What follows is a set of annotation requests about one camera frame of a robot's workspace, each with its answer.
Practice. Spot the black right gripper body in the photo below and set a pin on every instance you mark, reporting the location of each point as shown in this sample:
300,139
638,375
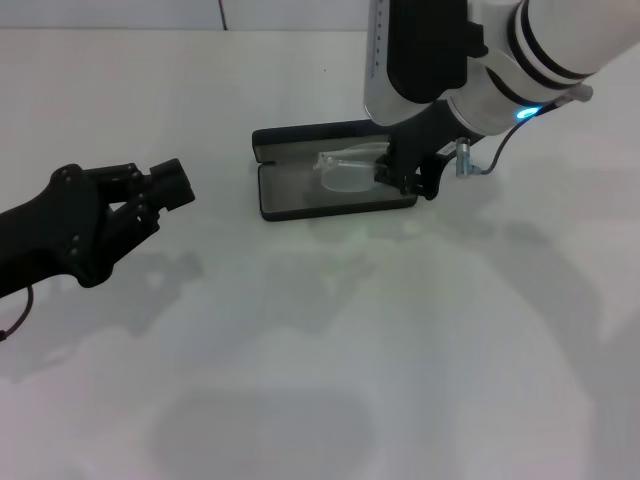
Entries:
425,132

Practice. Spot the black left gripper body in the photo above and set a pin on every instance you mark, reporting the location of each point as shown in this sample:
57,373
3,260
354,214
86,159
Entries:
55,230

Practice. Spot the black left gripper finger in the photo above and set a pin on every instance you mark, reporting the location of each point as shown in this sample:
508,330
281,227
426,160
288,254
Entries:
175,197
167,175

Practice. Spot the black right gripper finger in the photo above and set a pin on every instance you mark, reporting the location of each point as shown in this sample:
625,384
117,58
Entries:
432,180
397,175

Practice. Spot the clear white glasses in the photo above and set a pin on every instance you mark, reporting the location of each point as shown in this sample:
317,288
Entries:
345,177

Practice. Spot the black glasses case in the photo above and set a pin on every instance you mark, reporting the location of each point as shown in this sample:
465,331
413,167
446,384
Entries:
290,200

